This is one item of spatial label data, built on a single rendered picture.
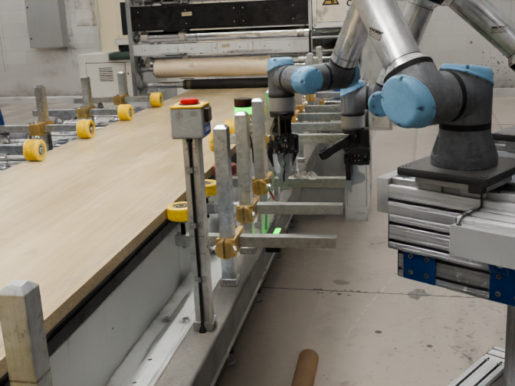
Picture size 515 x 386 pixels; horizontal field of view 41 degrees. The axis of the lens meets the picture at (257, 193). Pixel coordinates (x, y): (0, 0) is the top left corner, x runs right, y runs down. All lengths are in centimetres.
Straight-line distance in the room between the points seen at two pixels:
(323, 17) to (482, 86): 292
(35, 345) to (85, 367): 67
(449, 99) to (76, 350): 93
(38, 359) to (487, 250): 95
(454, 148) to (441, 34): 916
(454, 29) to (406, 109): 926
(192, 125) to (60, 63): 1087
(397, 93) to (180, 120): 46
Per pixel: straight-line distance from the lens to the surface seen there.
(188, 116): 145
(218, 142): 174
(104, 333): 159
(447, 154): 161
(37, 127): 313
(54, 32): 1204
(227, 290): 182
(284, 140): 197
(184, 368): 147
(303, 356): 280
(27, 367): 86
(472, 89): 158
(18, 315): 84
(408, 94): 149
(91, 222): 181
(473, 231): 149
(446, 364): 294
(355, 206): 466
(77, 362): 148
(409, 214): 170
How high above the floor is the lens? 141
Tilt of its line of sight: 15 degrees down
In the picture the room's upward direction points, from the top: 3 degrees counter-clockwise
